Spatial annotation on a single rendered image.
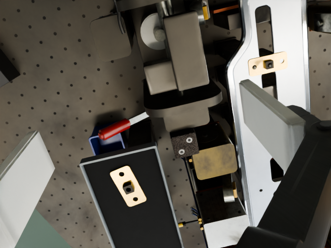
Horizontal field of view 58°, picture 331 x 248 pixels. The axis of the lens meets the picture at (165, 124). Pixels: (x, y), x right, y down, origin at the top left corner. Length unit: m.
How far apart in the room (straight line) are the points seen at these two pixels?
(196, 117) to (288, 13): 0.28
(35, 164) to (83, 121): 0.83
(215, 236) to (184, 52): 0.44
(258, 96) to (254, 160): 0.61
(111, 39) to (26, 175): 0.40
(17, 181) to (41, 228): 2.10
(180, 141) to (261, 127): 0.43
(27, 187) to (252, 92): 0.13
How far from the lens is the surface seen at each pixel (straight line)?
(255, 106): 0.17
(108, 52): 0.56
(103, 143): 1.04
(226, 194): 0.67
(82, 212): 1.21
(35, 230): 2.29
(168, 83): 0.49
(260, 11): 0.81
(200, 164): 0.65
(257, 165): 0.78
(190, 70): 0.45
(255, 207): 0.86
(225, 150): 0.64
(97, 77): 0.96
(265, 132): 0.16
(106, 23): 0.55
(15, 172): 0.17
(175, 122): 0.59
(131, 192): 0.56
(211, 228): 0.71
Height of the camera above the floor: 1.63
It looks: 67 degrees down
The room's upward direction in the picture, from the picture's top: 169 degrees clockwise
